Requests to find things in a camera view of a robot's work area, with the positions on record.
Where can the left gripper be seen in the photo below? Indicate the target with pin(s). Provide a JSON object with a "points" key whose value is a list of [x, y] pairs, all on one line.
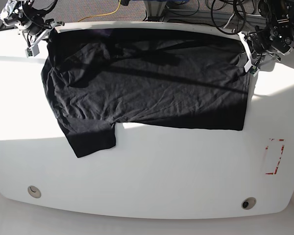
{"points": [[258, 46]]}

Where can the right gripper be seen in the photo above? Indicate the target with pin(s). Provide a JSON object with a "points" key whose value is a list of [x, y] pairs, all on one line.
{"points": [[33, 32]]}

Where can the black t-shirt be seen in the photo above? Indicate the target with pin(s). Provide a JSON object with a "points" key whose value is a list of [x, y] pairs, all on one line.
{"points": [[96, 78]]}

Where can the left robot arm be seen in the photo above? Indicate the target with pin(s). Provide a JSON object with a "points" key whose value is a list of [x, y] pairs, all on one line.
{"points": [[274, 39]]}

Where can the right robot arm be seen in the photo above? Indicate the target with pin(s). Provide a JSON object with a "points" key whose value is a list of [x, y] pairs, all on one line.
{"points": [[28, 19]]}

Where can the red tape rectangle marking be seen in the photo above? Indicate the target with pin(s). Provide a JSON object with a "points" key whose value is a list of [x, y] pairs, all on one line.
{"points": [[273, 154]]}

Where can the right table grommet hole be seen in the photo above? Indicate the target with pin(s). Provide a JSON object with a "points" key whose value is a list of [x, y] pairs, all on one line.
{"points": [[248, 203]]}

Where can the table grommet hole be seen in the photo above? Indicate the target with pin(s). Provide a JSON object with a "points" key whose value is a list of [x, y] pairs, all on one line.
{"points": [[248, 203], [34, 192]]}

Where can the left table grommet hole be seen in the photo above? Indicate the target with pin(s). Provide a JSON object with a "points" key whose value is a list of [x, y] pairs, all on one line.
{"points": [[34, 192]]}

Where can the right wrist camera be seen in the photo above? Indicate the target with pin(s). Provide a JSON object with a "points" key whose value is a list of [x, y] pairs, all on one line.
{"points": [[32, 51]]}

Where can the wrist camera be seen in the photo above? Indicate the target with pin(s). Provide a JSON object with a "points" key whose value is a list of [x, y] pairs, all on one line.
{"points": [[32, 51], [251, 68]]}

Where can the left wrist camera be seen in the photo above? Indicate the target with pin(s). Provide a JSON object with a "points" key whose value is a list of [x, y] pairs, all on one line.
{"points": [[251, 68]]}

